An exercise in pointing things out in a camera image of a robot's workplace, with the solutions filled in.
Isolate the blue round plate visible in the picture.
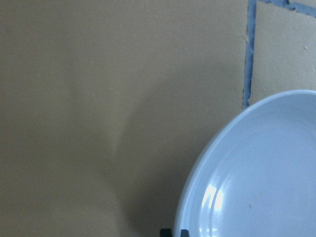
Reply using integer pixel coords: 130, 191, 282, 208
173, 90, 316, 237

